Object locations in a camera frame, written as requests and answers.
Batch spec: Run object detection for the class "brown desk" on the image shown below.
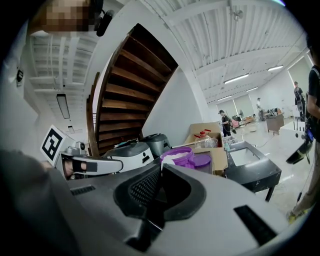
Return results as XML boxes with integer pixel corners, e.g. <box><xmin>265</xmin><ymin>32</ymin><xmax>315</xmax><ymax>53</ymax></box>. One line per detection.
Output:
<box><xmin>264</xmin><ymin>113</ymin><xmax>286</xmax><ymax>134</ymax></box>

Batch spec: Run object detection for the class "large brown cardboard box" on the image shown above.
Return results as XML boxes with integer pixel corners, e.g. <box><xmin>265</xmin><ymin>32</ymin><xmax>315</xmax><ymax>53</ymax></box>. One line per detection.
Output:
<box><xmin>184</xmin><ymin>121</ymin><xmax>229</xmax><ymax>177</ymax></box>

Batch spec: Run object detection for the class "white and navy appliance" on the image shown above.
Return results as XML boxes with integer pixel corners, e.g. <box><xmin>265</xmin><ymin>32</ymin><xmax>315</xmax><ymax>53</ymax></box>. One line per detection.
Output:
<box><xmin>102</xmin><ymin>141</ymin><xmax>155</xmax><ymax>174</ymax></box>

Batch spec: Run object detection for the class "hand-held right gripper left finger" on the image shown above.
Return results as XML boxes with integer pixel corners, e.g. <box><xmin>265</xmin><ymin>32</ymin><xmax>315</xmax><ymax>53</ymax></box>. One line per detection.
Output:
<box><xmin>66</xmin><ymin>163</ymin><xmax>164</xmax><ymax>256</ymax></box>

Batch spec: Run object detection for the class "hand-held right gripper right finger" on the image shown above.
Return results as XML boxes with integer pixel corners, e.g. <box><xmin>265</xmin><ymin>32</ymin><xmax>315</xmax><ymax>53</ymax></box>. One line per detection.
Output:
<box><xmin>144</xmin><ymin>164</ymin><xmax>292</xmax><ymax>256</ymax></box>

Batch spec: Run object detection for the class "person's head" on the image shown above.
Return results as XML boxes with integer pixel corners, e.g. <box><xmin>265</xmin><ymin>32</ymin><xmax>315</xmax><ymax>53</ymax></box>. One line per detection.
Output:
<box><xmin>29</xmin><ymin>0</ymin><xmax>101</xmax><ymax>33</ymax></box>

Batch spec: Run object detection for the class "purple round lid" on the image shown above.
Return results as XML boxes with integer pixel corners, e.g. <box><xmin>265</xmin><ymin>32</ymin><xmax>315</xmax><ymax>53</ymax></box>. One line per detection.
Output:
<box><xmin>191</xmin><ymin>153</ymin><xmax>213</xmax><ymax>175</ymax></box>

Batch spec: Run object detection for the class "dark grey appliance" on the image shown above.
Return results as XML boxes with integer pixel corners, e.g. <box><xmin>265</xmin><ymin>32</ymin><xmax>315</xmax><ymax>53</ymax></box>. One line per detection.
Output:
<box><xmin>141</xmin><ymin>133</ymin><xmax>173</xmax><ymax>160</ymax></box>

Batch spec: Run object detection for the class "black curved tray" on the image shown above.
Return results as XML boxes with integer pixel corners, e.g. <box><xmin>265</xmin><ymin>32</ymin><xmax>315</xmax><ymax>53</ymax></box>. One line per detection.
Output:
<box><xmin>285</xmin><ymin>141</ymin><xmax>314</xmax><ymax>165</ymax></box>

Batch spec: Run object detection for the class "white counter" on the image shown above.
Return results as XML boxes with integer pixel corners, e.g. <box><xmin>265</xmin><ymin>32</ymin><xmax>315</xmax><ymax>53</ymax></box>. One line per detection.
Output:
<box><xmin>279</xmin><ymin>120</ymin><xmax>309</xmax><ymax>144</ymax></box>

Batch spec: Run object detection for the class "black ceiling lamp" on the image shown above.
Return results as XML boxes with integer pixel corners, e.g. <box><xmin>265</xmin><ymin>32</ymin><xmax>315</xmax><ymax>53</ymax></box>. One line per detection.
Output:
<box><xmin>55</xmin><ymin>93</ymin><xmax>71</xmax><ymax>120</ymax></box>

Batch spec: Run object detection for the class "metal tube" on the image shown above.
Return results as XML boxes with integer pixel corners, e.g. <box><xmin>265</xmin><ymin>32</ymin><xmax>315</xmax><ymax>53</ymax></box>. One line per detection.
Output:
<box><xmin>171</xmin><ymin>142</ymin><xmax>198</xmax><ymax>149</ymax></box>

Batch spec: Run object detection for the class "wooden staircase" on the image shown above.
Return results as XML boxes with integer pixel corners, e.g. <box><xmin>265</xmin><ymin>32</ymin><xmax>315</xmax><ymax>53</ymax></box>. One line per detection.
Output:
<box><xmin>86</xmin><ymin>23</ymin><xmax>179</xmax><ymax>157</ymax></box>

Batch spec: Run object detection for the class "black sink cabinet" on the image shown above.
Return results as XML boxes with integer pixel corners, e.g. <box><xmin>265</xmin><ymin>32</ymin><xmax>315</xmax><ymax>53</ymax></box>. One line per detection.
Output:
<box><xmin>225</xmin><ymin>140</ymin><xmax>283</xmax><ymax>202</ymax></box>

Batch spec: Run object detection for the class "white powder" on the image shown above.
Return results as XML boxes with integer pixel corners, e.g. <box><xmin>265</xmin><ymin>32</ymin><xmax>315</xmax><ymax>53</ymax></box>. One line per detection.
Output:
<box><xmin>162</xmin><ymin>150</ymin><xmax>192</xmax><ymax>163</ymax></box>

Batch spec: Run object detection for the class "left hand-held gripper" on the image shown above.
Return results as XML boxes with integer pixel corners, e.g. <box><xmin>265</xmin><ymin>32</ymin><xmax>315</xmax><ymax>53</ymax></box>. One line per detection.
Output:
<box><xmin>39</xmin><ymin>124</ymin><xmax>124</xmax><ymax>181</ymax></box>

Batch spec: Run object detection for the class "black head camera mount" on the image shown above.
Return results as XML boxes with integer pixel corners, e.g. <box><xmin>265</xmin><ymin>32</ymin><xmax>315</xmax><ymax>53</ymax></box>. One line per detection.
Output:
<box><xmin>94</xmin><ymin>0</ymin><xmax>115</xmax><ymax>38</ymax></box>

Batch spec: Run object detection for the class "clear bottle with red cap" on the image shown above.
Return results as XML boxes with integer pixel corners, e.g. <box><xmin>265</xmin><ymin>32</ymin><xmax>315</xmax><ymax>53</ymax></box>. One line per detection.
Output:
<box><xmin>193</xmin><ymin>128</ymin><xmax>219</xmax><ymax>150</ymax></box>

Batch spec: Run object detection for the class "purple plastic tub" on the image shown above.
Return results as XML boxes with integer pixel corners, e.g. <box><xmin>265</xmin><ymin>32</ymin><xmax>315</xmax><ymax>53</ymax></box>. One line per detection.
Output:
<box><xmin>159</xmin><ymin>146</ymin><xmax>195</xmax><ymax>169</ymax></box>

